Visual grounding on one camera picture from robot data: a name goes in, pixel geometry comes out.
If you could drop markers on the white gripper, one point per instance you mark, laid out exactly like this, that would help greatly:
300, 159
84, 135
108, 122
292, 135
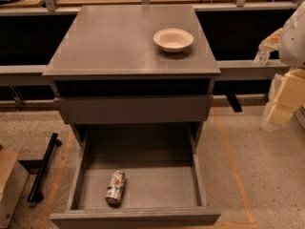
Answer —
294, 42

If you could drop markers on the black metal bar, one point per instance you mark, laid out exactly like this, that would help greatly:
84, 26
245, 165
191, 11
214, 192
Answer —
35, 194

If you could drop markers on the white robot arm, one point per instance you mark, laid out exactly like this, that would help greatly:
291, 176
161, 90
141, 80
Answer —
289, 41

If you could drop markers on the white paper bowl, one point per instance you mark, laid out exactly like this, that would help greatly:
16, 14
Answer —
173, 40

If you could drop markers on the open grey middle drawer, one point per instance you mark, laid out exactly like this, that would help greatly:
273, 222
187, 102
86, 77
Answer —
163, 182

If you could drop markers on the closed grey top drawer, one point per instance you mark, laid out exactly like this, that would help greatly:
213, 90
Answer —
127, 110

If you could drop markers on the grey metal rail shelf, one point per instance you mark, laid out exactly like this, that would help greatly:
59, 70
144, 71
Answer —
231, 70

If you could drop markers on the grey drawer cabinet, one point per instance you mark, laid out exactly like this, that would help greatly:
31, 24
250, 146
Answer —
109, 52

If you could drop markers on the brown cardboard box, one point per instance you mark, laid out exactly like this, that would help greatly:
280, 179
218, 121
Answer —
13, 177

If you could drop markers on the green white 7up can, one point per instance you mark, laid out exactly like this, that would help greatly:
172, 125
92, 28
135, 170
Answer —
115, 188

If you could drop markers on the clear plastic bottle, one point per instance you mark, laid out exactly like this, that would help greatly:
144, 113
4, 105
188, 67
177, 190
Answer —
261, 58

